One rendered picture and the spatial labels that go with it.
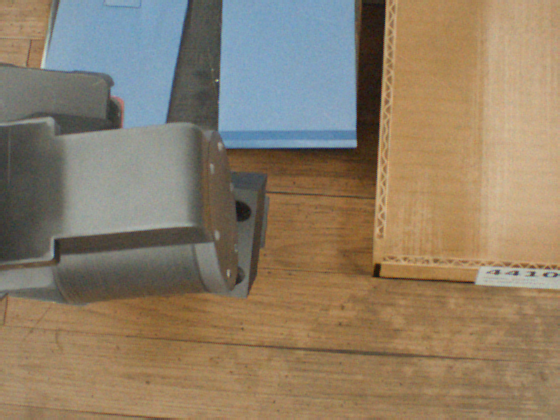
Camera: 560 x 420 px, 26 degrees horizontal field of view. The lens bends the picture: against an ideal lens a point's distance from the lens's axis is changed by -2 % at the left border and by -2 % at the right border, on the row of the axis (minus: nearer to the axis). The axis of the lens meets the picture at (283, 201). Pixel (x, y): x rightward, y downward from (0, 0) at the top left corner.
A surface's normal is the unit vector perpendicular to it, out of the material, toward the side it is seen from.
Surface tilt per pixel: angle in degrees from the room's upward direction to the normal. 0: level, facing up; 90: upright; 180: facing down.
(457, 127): 0
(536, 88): 0
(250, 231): 30
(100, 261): 48
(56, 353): 0
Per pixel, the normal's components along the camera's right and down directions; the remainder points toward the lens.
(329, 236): -0.04, -0.30
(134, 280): 0.00, 0.75
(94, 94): -0.09, 0.21
